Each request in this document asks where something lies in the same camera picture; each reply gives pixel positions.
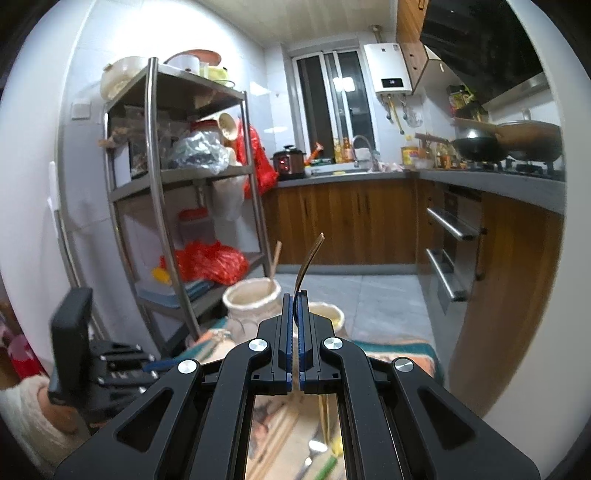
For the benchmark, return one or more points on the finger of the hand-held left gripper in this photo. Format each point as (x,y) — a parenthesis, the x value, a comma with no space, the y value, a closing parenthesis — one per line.
(159,367)

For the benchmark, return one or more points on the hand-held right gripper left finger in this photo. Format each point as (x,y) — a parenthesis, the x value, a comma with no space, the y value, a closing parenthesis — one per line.
(290,341)

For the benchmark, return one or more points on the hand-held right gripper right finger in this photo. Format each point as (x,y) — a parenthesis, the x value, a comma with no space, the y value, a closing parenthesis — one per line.
(302,341)

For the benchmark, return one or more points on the tall cream ceramic jar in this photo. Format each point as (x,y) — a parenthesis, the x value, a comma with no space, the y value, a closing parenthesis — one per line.
(249,304)

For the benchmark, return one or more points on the gold metal fork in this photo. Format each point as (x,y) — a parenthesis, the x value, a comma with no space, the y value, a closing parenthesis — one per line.
(308,263)

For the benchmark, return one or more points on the person's left forearm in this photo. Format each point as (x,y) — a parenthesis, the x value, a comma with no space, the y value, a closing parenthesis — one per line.
(23,415)

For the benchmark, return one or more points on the short cream ceramic jar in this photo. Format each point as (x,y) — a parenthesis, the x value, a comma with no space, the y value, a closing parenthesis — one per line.
(330,318)

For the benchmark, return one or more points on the wooden chopstick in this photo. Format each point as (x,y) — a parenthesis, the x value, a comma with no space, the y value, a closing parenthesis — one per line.
(276,258)

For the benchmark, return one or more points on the crumpled red plastic bag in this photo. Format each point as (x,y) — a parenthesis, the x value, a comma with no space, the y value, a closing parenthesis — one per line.
(212,263)

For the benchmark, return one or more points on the wooden lower cabinets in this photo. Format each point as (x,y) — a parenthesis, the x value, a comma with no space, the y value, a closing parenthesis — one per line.
(351,221)

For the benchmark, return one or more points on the wooden cabinets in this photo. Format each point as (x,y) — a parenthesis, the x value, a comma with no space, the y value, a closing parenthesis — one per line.
(411,23)
(351,221)

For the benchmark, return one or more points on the red-lid plastic container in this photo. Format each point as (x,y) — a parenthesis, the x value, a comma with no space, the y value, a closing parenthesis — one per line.
(196,226)

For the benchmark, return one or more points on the white plastic bag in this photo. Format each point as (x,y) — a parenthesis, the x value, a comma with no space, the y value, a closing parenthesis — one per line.
(226,198)

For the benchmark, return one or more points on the stainless built-in oven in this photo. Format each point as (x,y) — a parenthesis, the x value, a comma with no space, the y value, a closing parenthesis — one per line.
(455,277)

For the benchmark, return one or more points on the dark red rice cooker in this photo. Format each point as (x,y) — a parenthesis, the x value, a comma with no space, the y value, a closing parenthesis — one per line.
(288,164)

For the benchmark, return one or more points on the hanging red plastic bag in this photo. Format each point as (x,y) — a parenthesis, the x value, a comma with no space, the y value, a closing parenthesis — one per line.
(261,166)

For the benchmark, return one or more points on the orange drink bottles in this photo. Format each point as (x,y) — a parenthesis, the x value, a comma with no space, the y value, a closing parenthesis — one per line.
(344,150)

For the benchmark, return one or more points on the clear plastic bag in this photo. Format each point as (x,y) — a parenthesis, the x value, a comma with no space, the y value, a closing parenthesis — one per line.
(198,152)

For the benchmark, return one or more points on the yellow canister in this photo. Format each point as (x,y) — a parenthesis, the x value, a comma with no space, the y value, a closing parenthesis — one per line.
(409,157)

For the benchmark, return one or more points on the metal sink faucet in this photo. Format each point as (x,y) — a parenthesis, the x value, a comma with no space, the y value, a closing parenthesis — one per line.
(362,136)

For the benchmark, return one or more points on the metal shelf rack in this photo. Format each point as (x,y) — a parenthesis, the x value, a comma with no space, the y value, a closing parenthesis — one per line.
(154,138)

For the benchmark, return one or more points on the kitchen window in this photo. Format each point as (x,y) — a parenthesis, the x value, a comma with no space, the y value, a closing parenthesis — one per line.
(323,101)

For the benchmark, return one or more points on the grey kitchen countertop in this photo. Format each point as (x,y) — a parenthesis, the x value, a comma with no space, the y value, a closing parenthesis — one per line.
(508,184)

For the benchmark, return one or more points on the black wok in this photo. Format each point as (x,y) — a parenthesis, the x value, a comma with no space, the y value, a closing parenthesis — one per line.
(478,147)

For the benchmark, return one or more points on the cream lidded pot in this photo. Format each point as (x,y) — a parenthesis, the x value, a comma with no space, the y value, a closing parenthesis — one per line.
(122,76)

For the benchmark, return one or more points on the gas stove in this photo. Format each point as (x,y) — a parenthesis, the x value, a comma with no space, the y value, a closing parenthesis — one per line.
(531,167)

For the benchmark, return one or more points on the white water heater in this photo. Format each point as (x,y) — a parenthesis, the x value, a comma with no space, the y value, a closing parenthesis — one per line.
(388,64)

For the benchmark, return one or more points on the spice rack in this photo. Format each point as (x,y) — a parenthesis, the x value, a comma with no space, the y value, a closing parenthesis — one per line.
(466,101)

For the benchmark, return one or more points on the brown frying pan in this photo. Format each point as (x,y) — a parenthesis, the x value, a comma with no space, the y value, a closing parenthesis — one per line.
(531,138)

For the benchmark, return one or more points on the wooden upper cabinets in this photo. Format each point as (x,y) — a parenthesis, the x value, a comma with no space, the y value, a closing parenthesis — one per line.
(411,23)

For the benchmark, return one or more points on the black range hood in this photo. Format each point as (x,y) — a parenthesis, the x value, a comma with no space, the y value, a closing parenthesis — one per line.
(480,46)

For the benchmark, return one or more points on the white wall switch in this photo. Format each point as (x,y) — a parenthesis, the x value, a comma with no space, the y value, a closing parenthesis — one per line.
(81,110)

